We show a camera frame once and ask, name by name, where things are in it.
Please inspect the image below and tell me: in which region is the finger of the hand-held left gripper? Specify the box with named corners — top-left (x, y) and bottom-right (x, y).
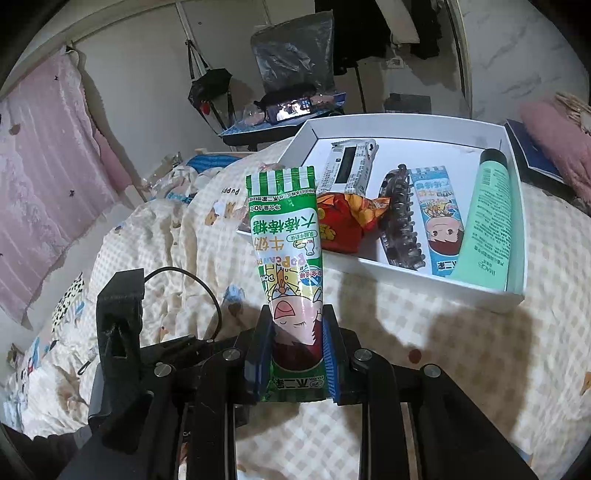
top-left (139, 335), bottom-right (245, 366)

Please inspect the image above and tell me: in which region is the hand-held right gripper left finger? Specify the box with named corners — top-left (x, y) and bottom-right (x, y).
top-left (60, 305), bottom-right (274, 480)

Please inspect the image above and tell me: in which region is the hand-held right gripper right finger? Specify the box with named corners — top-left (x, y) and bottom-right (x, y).
top-left (322, 305), bottom-right (539, 480)

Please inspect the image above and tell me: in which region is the green cartoon candy packet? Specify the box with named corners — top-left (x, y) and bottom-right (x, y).
top-left (245, 166), bottom-right (329, 403)

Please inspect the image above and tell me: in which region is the red orange snack packet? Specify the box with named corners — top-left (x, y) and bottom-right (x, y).
top-left (315, 191), bottom-right (393, 254)

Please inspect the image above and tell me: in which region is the dark hair claw clip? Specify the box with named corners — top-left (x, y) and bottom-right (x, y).
top-left (378, 162), bottom-right (428, 271)

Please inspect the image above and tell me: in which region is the blue cartoon candy packet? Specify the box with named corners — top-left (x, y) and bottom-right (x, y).
top-left (410, 166), bottom-right (465, 278)

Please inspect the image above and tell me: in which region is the white snack packet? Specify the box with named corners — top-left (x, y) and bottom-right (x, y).
top-left (321, 138), bottom-right (380, 197)

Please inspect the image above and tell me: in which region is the mint green tube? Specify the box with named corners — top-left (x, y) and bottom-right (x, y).
top-left (448, 148), bottom-right (514, 292)

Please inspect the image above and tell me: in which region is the white cardboard box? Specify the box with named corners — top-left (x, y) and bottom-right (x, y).
top-left (235, 113), bottom-right (527, 313)

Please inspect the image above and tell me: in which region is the person's left forearm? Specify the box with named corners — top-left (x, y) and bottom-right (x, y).
top-left (0, 422), bottom-right (95, 480)

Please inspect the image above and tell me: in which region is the blue cloth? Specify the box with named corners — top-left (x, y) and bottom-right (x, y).
top-left (188, 154), bottom-right (243, 175)

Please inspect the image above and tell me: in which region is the pink curtain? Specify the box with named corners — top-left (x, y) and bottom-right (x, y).
top-left (0, 51), bottom-right (136, 326)

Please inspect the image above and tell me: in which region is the small black table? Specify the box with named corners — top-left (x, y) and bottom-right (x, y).
top-left (222, 92), bottom-right (346, 151)

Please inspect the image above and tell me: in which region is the smartphone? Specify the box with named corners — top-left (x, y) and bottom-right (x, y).
top-left (265, 96), bottom-right (318, 126)

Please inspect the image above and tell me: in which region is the black handbag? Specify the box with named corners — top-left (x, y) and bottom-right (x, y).
top-left (187, 41), bottom-right (234, 136)

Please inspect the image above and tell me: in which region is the black box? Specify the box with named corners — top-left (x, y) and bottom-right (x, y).
top-left (387, 93), bottom-right (433, 114)

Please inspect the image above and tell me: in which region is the blue book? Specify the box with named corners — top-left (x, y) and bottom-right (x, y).
top-left (503, 119), bottom-right (578, 188)

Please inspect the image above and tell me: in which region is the grey plastic bag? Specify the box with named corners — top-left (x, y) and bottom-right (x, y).
top-left (250, 11), bottom-right (335, 99)

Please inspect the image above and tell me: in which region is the pink blanket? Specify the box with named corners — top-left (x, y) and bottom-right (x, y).
top-left (519, 99), bottom-right (591, 208)

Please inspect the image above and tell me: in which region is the black coat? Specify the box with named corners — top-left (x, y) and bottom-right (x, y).
top-left (314, 0), bottom-right (393, 77)

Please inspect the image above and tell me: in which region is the white hanging garment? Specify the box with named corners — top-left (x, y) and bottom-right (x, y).
top-left (374, 0), bottom-right (419, 47)

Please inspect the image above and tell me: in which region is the black hanging garment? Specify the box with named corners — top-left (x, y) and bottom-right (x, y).
top-left (411, 0), bottom-right (458, 61)

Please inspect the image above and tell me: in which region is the beige folded cloth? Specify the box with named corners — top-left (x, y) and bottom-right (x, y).
top-left (554, 91), bottom-right (591, 136)

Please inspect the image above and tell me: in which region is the black cable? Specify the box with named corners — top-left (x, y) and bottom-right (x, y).
top-left (142, 267), bottom-right (223, 343)

